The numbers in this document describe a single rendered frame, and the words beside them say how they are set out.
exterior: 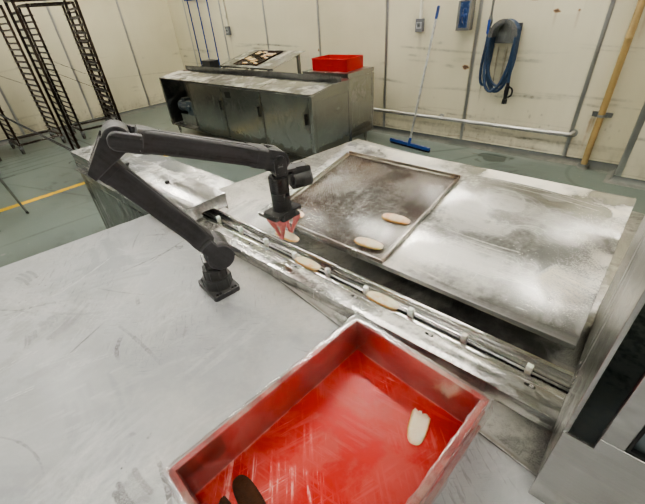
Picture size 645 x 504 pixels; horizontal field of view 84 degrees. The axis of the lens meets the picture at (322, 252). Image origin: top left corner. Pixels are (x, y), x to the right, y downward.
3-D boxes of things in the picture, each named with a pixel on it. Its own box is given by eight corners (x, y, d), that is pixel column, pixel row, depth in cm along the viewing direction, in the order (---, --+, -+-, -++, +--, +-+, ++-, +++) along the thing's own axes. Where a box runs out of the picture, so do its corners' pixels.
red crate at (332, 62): (311, 70, 432) (310, 58, 424) (329, 65, 454) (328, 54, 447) (346, 72, 405) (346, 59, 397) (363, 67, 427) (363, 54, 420)
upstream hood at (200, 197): (75, 163, 210) (68, 149, 206) (106, 154, 221) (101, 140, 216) (191, 226, 139) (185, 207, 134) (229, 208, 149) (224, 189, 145)
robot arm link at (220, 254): (69, 154, 81) (67, 168, 74) (113, 112, 81) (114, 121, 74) (212, 257, 111) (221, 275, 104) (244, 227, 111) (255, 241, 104)
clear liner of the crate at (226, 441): (173, 497, 63) (155, 470, 58) (356, 338, 90) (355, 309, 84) (302, 719, 43) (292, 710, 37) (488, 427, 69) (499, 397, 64)
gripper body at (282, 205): (302, 209, 111) (299, 187, 106) (278, 223, 105) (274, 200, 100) (287, 204, 114) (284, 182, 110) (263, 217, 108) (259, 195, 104)
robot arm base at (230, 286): (198, 284, 113) (216, 302, 105) (191, 263, 109) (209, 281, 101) (222, 272, 118) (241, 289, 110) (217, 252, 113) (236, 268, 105)
